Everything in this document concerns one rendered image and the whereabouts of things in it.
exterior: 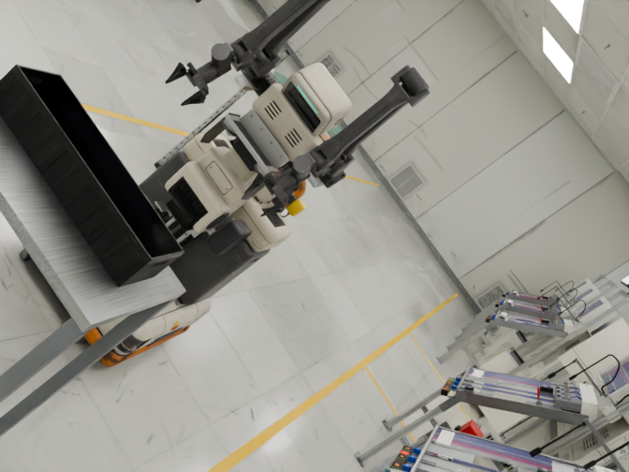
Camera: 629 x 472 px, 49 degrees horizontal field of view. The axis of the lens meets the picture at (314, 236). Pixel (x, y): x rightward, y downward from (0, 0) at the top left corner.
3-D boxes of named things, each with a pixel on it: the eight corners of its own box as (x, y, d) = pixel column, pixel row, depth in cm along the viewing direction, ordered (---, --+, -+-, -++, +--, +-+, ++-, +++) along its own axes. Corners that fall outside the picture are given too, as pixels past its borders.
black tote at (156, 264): (153, 277, 178) (185, 252, 175) (117, 287, 161) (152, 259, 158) (32, 101, 183) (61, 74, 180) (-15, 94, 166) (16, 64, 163)
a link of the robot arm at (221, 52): (252, 65, 225) (237, 44, 226) (253, 49, 214) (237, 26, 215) (221, 83, 223) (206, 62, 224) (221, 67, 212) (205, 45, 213)
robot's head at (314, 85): (305, 81, 253) (322, 56, 240) (339, 126, 251) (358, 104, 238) (276, 95, 245) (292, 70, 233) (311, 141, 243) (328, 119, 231)
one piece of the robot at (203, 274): (124, 218, 321) (257, 105, 299) (190, 315, 316) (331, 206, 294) (80, 223, 289) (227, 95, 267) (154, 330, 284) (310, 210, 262)
